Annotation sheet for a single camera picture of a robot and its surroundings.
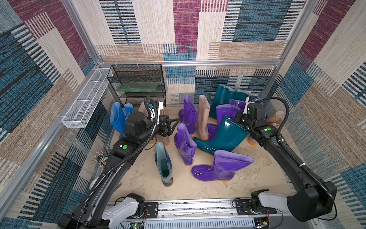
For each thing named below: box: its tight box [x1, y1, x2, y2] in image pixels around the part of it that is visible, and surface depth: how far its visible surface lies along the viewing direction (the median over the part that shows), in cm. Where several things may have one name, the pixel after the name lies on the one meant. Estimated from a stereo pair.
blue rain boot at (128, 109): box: [123, 103, 134, 122], surface depth 86 cm
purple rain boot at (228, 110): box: [207, 104, 243, 141], surface depth 86 cm
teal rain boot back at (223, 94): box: [209, 83, 236, 118], surface depth 101 cm
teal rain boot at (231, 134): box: [193, 114, 250, 156], surface depth 87 cm
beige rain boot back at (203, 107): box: [196, 94, 211, 141], surface depth 88 cm
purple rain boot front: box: [191, 150, 254, 181], surface depth 76 cm
